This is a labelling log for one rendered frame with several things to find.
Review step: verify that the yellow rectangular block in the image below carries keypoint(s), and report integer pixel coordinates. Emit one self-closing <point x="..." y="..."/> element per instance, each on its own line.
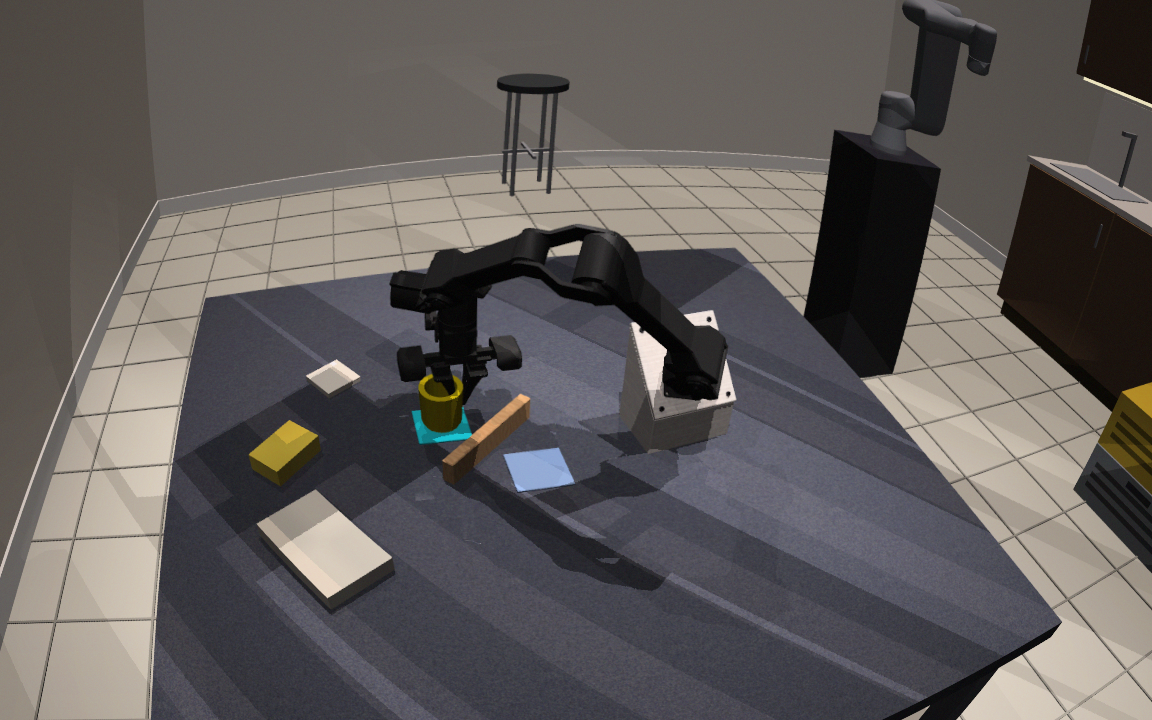
<point x="285" y="452"/>

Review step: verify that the brown wooden plank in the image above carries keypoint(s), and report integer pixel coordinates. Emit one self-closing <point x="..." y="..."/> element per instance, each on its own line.
<point x="486" y="439"/>

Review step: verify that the yellow cup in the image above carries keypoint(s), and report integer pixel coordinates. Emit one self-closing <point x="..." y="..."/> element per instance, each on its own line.
<point x="440" y="412"/>

